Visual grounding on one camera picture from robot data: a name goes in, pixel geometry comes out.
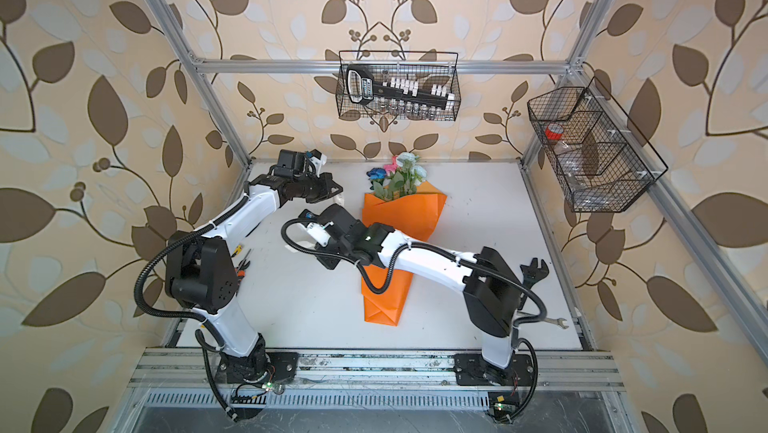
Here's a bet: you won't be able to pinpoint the dark blue fake rose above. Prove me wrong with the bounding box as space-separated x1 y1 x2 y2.
366 167 387 200

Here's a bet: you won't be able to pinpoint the dark pink fake rose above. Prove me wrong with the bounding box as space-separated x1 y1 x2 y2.
384 156 399 176

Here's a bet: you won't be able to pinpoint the orange wrapping paper sheet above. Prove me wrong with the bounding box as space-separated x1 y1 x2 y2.
361 182 447 326

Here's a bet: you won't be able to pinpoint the pale blue fake flower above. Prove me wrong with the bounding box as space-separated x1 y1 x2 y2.
395 152 427 196

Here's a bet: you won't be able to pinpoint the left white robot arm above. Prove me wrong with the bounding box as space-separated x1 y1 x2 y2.
134 149 343 377

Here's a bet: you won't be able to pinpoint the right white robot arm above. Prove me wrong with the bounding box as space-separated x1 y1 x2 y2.
280 204 547 371

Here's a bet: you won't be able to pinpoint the black socket wrench set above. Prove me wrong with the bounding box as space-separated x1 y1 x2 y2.
337 63 460 113

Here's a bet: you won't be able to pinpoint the black adjustable wrench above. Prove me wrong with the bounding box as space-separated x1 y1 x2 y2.
520 257 550 290

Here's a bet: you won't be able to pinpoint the silver small wrench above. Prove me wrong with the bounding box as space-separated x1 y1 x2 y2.
542 317 570 330

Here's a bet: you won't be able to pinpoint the clear bottle red cap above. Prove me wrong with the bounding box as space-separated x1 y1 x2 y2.
544 123 593 188

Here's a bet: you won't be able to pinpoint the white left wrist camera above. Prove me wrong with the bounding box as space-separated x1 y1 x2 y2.
305 149 327 176

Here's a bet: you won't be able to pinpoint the red handled pliers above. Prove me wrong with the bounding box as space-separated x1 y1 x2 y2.
236 249 252 281

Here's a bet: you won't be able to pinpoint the back black wire basket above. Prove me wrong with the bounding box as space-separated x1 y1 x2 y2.
335 48 461 123

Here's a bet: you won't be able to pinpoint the black wire basket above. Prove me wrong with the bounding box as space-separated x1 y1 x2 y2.
527 77 668 213
335 48 461 123

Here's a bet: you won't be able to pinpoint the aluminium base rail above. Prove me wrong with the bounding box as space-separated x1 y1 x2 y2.
128 348 628 413

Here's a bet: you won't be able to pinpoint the right black wire basket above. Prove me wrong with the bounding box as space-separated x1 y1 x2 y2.
527 77 668 213

